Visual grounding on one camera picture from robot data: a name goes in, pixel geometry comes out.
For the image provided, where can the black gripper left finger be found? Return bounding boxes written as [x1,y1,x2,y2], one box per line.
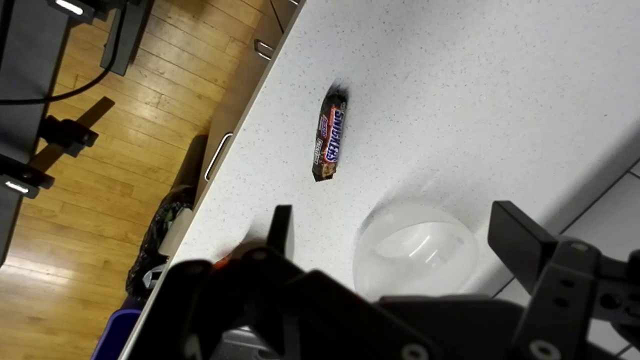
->
[127,205,316,360]

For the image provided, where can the black floor cable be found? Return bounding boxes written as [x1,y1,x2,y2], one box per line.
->
[0,36,120,106]

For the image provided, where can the wooden base cabinet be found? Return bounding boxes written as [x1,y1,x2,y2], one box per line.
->
[190,0,303,210]

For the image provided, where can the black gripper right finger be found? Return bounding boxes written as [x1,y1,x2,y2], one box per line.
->
[485,198,640,360]

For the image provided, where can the silver drawer handle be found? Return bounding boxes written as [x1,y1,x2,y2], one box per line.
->
[202,131,236,184]
[251,36,277,63]

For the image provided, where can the translucent white plastic bowl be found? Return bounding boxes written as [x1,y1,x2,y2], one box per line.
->
[352,198,482,303]

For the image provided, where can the blue plastic bin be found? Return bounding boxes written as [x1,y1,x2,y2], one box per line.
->
[92,307,145,360]

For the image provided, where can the snickers chocolate bar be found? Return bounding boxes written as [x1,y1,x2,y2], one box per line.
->
[309,83,352,184]

